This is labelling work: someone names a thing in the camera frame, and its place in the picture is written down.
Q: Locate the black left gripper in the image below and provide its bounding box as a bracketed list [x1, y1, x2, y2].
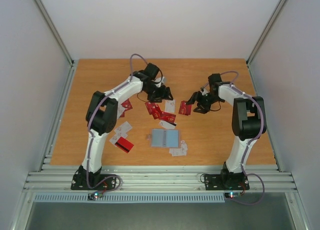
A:
[144, 83, 174, 102]

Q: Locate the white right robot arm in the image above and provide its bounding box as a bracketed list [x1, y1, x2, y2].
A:
[186, 82, 267, 188]

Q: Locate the pink leather card holder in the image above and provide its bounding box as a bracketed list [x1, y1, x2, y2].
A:
[146, 129, 181, 148]

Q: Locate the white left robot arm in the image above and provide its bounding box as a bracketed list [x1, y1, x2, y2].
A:
[81, 68, 173, 189]

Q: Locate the red VIP card far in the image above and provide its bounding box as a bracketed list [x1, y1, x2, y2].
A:
[178, 101, 192, 116]

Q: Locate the red VIP card right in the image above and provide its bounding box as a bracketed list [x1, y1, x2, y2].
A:
[145, 102, 176, 124]

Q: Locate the white blossom card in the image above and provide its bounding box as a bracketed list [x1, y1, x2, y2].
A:
[165, 100, 176, 113]

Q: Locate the white card under arm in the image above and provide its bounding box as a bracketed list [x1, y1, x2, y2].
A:
[109, 121, 132, 145]

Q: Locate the white card pile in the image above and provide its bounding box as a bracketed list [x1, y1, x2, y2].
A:
[169, 140, 188, 157]

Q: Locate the white VIP card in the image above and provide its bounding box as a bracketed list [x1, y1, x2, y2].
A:
[159, 120, 177, 129]

